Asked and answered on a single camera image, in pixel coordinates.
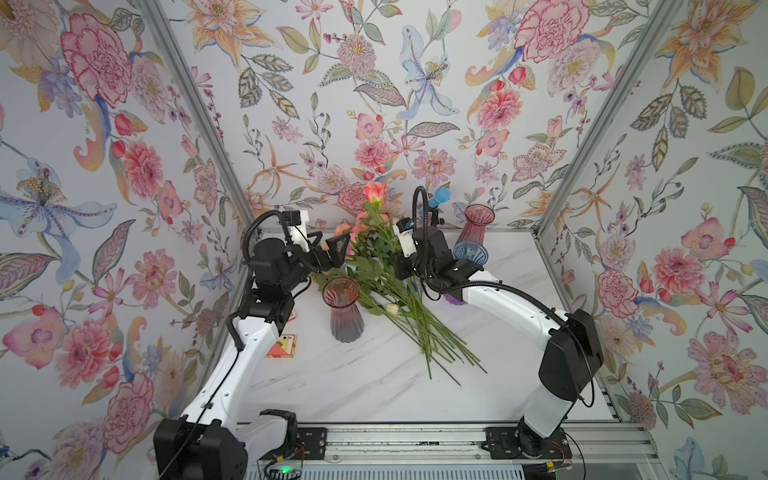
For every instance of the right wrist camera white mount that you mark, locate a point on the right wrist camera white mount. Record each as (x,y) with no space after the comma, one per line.
(404,230)

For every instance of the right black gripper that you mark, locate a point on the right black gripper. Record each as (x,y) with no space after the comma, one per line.
(402,266)

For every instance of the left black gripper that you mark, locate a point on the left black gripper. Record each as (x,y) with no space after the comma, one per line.
(336,259)

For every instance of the red glass vase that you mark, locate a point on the red glass vase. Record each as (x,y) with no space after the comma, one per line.
(477,218)

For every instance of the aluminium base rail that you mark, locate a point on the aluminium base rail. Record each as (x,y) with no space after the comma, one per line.
(462,451)

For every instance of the pink flower bouquet green stems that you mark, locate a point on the pink flower bouquet green stems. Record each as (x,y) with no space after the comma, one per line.
(370,263)

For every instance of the orange red card box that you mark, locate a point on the orange red card box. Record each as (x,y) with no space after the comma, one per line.
(284,347)

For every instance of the smoky pink glass vase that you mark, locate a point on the smoky pink glass vase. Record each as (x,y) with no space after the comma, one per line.
(341,296)

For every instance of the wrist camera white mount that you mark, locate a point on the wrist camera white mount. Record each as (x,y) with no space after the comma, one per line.
(297,222)
(404,230)

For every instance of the purple blue glass vase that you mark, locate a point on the purple blue glass vase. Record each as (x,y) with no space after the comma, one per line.
(467,258)

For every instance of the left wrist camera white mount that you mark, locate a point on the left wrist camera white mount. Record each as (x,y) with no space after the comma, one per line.
(297,222)

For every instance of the single red pink rose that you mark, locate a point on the single red pink rose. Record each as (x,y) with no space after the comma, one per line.
(375,198)

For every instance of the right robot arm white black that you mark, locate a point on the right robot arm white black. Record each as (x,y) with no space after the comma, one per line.
(569,341)

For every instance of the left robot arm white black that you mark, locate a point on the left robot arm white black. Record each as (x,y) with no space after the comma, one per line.
(234,372)

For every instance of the blue microphone on black stand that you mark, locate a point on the blue microphone on black stand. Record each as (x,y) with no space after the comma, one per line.
(440,196)

